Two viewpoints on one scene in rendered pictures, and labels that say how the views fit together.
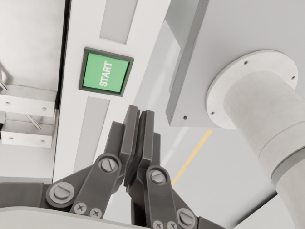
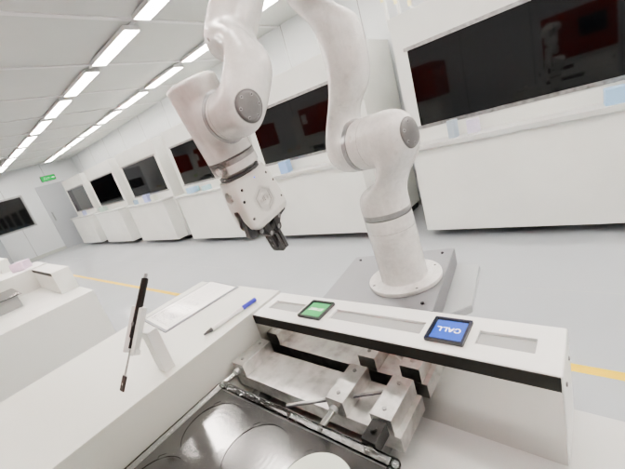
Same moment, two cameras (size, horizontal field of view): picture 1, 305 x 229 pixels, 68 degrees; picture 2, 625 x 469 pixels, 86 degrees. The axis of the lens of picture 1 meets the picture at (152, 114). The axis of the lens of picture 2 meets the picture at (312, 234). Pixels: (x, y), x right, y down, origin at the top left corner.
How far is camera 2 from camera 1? 0.71 m
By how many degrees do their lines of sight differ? 88
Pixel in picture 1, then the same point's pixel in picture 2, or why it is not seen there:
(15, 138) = (384, 405)
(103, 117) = (352, 314)
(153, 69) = not seen: outside the picture
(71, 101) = (327, 324)
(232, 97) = (392, 279)
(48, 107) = (354, 368)
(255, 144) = (389, 241)
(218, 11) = not seen: hidden behind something
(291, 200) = (379, 204)
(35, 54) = (317, 380)
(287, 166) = (373, 219)
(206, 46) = not seen: hidden behind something
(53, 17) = (300, 365)
